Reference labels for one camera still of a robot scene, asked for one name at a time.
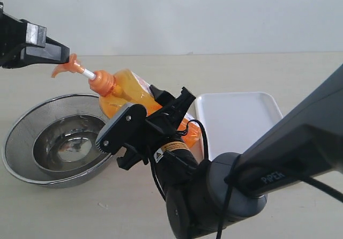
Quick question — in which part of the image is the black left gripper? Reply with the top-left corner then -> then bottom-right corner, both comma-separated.
1,2 -> 70,68

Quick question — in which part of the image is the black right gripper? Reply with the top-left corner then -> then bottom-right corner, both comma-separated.
117,85 -> 195,170

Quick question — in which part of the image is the orange pump soap bottle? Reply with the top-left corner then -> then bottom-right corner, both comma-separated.
50,53 -> 202,148

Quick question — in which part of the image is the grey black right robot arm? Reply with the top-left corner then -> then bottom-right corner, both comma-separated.
109,68 -> 342,238

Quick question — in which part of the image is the small stainless steel bowl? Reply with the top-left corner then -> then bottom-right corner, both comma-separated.
32,115 -> 106,179

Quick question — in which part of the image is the steel mesh colander bowl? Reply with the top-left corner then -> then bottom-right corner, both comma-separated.
2,94 -> 113,189

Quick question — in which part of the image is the white rectangular plastic tray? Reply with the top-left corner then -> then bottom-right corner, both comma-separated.
195,92 -> 283,160

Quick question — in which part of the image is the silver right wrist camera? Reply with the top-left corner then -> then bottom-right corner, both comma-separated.
95,102 -> 147,154

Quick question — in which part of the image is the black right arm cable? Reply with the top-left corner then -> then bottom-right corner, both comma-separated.
147,119 -> 343,239

